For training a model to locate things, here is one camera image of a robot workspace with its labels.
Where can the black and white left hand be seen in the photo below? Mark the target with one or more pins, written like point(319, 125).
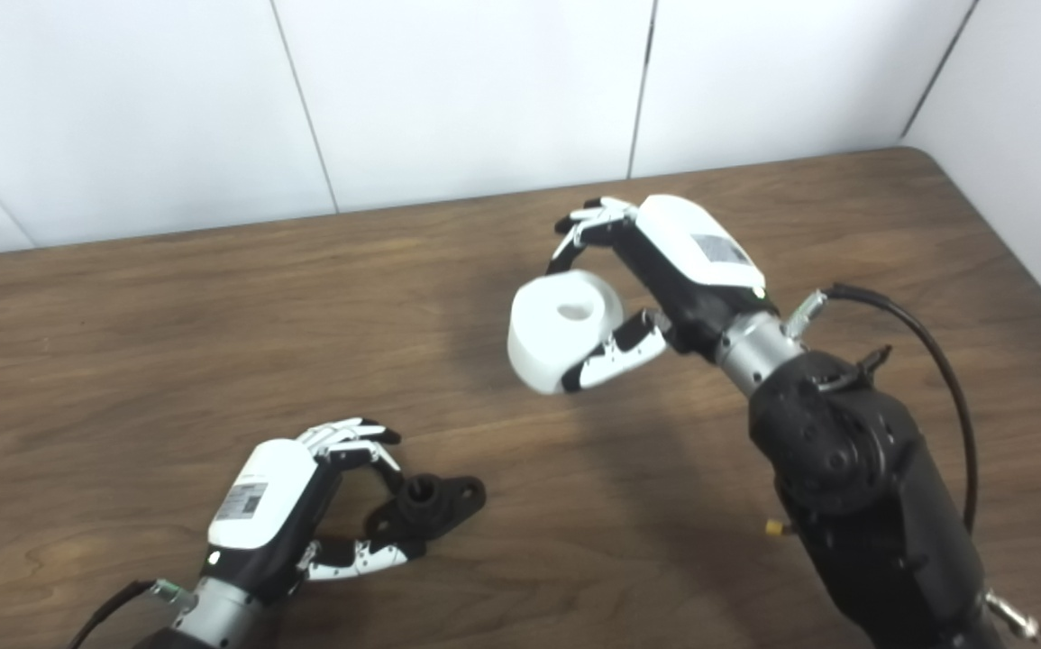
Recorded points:
point(259, 505)

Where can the black and white right hand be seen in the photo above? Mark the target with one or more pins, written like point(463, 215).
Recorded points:
point(691, 261)

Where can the round white plastic piece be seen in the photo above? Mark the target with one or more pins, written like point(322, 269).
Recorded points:
point(543, 338)

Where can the black flanged holder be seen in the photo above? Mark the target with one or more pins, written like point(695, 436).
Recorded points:
point(434, 503)

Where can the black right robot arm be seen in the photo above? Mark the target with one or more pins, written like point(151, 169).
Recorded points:
point(853, 478)

